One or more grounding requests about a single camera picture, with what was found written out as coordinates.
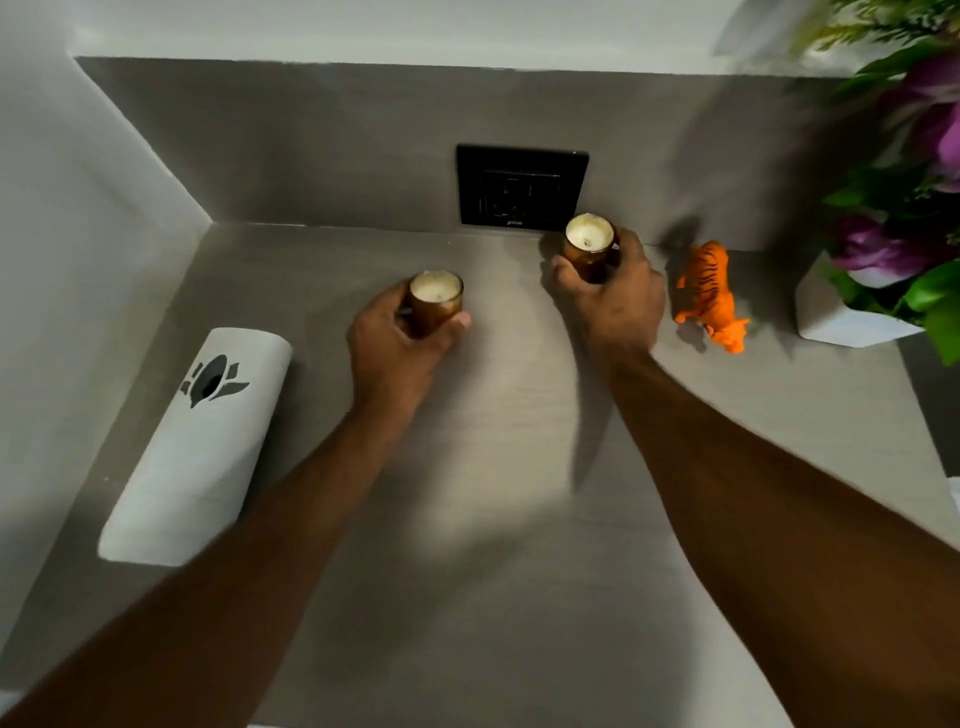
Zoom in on person's right forearm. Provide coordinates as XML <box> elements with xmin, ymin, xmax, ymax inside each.
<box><xmin>599</xmin><ymin>348</ymin><xmax>960</xmax><ymax>728</ymax></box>

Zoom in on person's right hand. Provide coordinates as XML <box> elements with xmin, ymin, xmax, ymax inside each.
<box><xmin>551</xmin><ymin>227</ymin><xmax>667</xmax><ymax>361</ymax></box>

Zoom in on person's left hand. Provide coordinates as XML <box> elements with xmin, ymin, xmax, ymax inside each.
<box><xmin>346</xmin><ymin>278</ymin><xmax>474</xmax><ymax>421</ymax></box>

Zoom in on orange tiger toy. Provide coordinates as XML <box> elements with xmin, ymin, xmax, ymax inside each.
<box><xmin>672</xmin><ymin>239</ymin><xmax>751</xmax><ymax>355</ymax></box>

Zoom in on person's left forearm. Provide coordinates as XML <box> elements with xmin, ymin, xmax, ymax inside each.
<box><xmin>0</xmin><ymin>404</ymin><xmax>399</xmax><ymax>728</ymax></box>

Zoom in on black wall socket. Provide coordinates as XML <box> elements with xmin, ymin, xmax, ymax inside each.
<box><xmin>455</xmin><ymin>143</ymin><xmax>591</xmax><ymax>233</ymax></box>

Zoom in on white flower pot pink flowers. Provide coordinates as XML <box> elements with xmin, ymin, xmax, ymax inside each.
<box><xmin>794</xmin><ymin>0</ymin><xmax>960</xmax><ymax>367</ymax></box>

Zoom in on white cylinder air freshener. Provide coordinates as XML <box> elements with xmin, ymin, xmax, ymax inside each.
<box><xmin>97</xmin><ymin>327</ymin><xmax>294</xmax><ymax>568</ymax></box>

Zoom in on gold glass candle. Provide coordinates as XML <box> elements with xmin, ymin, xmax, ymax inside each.
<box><xmin>407</xmin><ymin>269</ymin><xmax>466</xmax><ymax>339</ymax></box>
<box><xmin>562</xmin><ymin>212</ymin><xmax>618</xmax><ymax>285</ymax></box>

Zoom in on grey table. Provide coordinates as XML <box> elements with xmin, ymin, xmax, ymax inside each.
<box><xmin>0</xmin><ymin>221</ymin><xmax>960</xmax><ymax>728</ymax></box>

